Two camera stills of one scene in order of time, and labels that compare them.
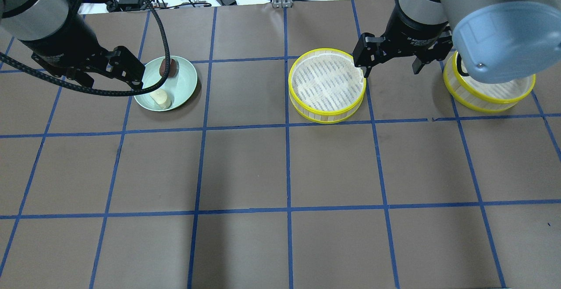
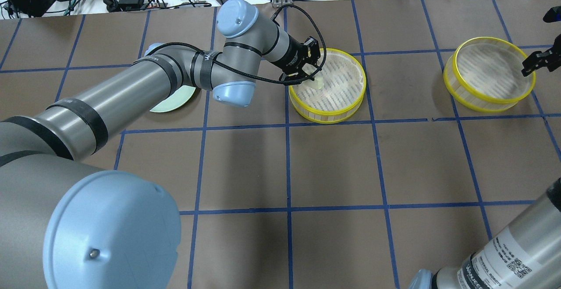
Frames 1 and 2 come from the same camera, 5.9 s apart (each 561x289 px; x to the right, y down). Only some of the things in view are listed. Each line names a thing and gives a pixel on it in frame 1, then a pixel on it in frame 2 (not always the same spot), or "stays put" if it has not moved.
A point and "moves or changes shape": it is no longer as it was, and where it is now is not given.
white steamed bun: [161, 97] moves or changes shape
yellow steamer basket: [325, 86] stays put
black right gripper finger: [369, 50] to [551, 58]
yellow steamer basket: [490, 97] stays put
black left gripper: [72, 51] to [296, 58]
